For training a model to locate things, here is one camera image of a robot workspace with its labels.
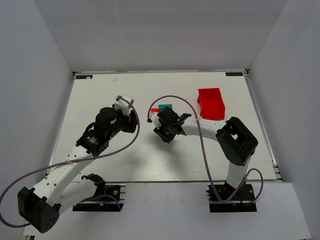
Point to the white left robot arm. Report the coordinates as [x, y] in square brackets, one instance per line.
[42, 204]

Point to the teal long block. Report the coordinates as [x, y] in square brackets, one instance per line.
[163, 106]

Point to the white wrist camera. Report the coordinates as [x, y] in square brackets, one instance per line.
[154, 118]
[122, 104]

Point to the right corner label sticker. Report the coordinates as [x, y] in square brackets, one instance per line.
[234, 74]

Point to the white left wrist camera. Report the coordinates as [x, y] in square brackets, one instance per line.
[122, 104]

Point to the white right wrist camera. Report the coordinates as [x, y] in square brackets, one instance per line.
[154, 118]

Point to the left corner label sticker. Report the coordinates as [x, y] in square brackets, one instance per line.
[83, 77]

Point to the corner label sticker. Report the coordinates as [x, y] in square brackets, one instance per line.
[234, 74]
[83, 77]

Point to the red plastic tray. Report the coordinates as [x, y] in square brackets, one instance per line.
[211, 104]

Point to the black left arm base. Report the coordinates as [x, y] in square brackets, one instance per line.
[111, 202]

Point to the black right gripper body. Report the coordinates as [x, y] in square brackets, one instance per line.
[162, 126]

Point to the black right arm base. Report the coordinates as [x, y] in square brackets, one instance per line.
[238, 204]

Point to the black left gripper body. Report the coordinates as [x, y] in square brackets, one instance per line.
[132, 121]

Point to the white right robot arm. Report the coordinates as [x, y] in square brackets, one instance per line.
[235, 139]

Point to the red long block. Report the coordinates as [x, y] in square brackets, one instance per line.
[155, 110]

